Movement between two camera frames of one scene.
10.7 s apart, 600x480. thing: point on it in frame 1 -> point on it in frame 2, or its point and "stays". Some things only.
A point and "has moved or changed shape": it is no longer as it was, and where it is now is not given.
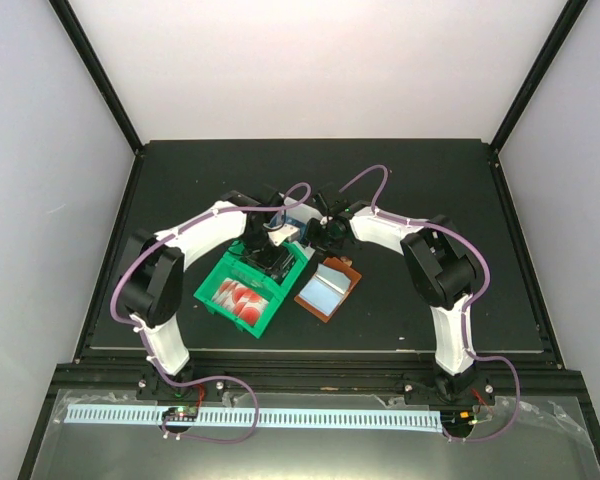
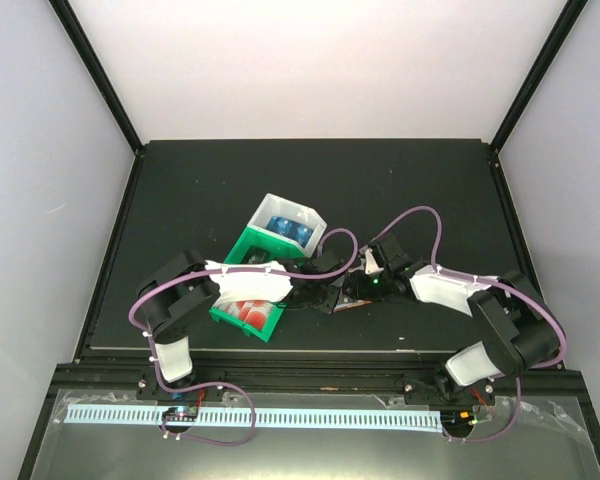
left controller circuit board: [168, 415] stays
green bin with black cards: [273, 266] stays
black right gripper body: [324, 237] -> [374, 290]
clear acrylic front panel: [229, 434] stays
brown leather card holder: [328, 288] has moved or changed shape
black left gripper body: [258, 251] -> [321, 303]
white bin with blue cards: [294, 213] stays
